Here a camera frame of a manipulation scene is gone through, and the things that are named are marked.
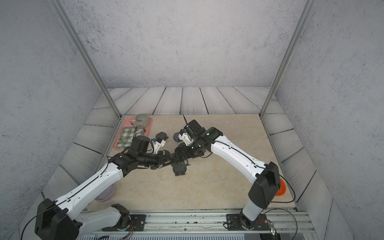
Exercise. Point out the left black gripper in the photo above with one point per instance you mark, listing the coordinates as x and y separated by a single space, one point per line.
161 156

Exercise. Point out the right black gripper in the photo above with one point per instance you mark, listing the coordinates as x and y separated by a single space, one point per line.
184 148

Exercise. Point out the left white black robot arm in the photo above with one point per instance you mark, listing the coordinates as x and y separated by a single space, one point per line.
60 220

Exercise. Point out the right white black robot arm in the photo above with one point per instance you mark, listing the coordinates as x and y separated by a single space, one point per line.
265 178

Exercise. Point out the green checkered cloth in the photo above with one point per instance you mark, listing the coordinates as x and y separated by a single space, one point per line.
126 137

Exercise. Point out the striped ceramic cup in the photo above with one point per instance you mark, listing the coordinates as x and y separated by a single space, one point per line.
141 120

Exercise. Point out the pink plastic tray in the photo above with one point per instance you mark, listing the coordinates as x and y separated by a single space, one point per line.
127 123

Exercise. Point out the purple bowl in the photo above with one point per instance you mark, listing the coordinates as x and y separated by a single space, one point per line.
106 194

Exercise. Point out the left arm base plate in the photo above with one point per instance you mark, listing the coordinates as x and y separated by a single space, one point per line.
135 222

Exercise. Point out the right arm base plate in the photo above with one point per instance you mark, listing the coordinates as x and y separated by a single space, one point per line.
238 222

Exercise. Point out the aluminium rail frame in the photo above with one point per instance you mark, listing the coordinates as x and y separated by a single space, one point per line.
286 224

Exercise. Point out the right metal corner post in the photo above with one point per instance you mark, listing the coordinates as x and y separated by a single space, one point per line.
308 7

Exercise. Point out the metal corner post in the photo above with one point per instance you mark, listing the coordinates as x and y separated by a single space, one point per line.
70 30
308 7

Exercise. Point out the left metal corner post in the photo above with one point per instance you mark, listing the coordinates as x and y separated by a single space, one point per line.
70 30

